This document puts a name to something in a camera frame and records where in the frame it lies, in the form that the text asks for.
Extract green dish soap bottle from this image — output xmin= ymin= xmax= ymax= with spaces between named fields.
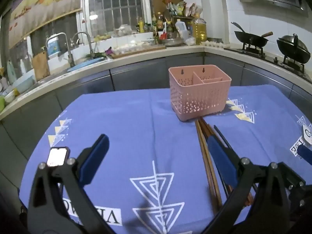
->
xmin=7 ymin=60 xmax=17 ymax=84

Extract white bowl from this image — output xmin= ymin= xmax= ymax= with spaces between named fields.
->
xmin=4 ymin=90 xmax=16 ymax=103

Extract blue printed tablecloth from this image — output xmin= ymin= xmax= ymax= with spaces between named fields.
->
xmin=19 ymin=84 xmax=312 ymax=234

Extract row of condiment bottles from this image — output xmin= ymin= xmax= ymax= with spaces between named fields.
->
xmin=138 ymin=12 xmax=176 ymax=39

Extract pink plastic utensil basket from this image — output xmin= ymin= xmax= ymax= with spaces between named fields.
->
xmin=168 ymin=65 xmax=232 ymax=122

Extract printed roller blind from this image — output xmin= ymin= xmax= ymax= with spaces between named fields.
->
xmin=8 ymin=0 xmax=82 ymax=47

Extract black chopstick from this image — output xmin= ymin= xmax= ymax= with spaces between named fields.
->
xmin=214 ymin=125 xmax=236 ymax=152

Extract pile of seasoning packets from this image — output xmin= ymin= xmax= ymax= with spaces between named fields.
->
xmin=163 ymin=1 xmax=203 ymax=17

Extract black wok with wooden handle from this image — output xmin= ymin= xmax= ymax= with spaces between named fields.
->
xmin=231 ymin=22 xmax=273 ymax=48

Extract steel pan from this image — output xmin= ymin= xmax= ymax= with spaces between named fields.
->
xmin=162 ymin=38 xmax=184 ymax=47

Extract grey kitchen counter cabinets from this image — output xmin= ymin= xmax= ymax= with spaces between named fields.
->
xmin=0 ymin=43 xmax=312 ymax=152

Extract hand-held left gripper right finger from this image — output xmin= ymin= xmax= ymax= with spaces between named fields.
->
xmin=202 ymin=136 xmax=290 ymax=234

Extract upright wooden cutting board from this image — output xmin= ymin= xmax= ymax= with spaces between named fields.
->
xmin=32 ymin=51 xmax=50 ymax=81

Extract tray of eggs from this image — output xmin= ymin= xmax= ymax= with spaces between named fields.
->
xmin=201 ymin=40 xmax=231 ymax=49

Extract barred window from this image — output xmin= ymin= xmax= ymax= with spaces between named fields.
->
xmin=83 ymin=0 xmax=152 ymax=37

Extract flat wooden board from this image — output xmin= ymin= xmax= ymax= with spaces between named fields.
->
xmin=111 ymin=45 xmax=167 ymax=59

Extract black gas stove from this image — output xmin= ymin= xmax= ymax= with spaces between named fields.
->
xmin=224 ymin=43 xmax=312 ymax=78

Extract blue white container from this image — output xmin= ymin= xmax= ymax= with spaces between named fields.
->
xmin=46 ymin=35 xmax=60 ymax=56

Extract curved steel faucet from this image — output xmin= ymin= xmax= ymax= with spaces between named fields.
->
xmin=71 ymin=32 xmax=94 ymax=58

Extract black wok with lid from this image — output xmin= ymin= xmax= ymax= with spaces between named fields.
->
xmin=277 ymin=34 xmax=311 ymax=64

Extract light brown wooden chopstick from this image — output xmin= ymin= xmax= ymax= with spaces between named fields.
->
xmin=194 ymin=121 xmax=218 ymax=212
xmin=197 ymin=120 xmax=223 ymax=206

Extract reddish brown wooden chopstick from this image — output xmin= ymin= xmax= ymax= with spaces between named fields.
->
xmin=207 ymin=124 xmax=251 ymax=204
xmin=200 ymin=118 xmax=255 ymax=207

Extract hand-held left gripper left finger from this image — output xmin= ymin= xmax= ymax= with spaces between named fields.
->
xmin=27 ymin=134 xmax=115 ymax=234

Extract green vegetables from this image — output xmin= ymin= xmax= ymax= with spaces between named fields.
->
xmin=93 ymin=50 xmax=115 ymax=59

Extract tall steel faucet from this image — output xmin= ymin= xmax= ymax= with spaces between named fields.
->
xmin=45 ymin=32 xmax=76 ymax=67

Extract white plastic jug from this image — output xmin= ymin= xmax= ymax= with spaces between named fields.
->
xmin=175 ymin=21 xmax=189 ymax=39

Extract yellow cooking oil bottle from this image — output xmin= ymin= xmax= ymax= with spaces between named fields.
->
xmin=191 ymin=13 xmax=207 ymax=45

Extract blue plastic basin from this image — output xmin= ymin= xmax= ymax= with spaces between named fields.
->
xmin=67 ymin=57 xmax=105 ymax=72

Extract pile of white dumplings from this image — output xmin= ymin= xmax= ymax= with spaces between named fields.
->
xmin=114 ymin=40 xmax=159 ymax=54

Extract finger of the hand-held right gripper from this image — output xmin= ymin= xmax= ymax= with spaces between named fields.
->
xmin=280 ymin=162 xmax=306 ymax=191
xmin=297 ymin=144 xmax=312 ymax=166

